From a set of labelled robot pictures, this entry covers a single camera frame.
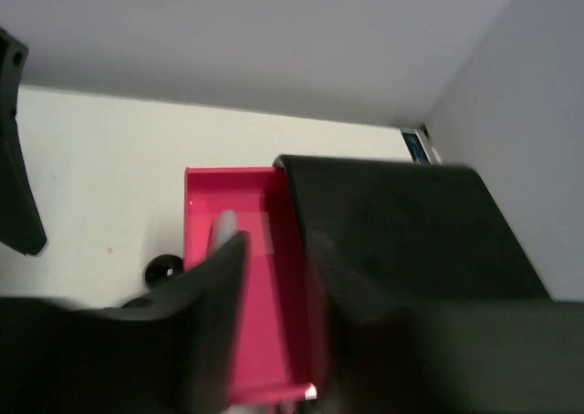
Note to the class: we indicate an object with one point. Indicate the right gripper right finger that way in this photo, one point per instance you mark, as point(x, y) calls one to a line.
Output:
point(459, 357)

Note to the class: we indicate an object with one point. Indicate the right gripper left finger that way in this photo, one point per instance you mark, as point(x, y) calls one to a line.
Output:
point(168, 351)

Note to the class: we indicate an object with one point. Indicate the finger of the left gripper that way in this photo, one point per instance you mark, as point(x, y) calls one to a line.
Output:
point(21, 225)

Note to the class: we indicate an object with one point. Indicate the pink top drawer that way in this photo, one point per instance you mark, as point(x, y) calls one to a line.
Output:
point(279, 360)

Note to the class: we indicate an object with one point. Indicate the blue capped highlighter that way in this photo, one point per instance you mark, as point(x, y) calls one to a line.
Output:
point(223, 227)

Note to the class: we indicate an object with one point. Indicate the black drawer cabinet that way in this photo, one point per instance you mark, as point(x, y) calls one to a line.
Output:
point(382, 234)

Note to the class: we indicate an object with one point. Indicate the left blue corner label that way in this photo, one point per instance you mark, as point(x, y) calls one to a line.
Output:
point(418, 146)

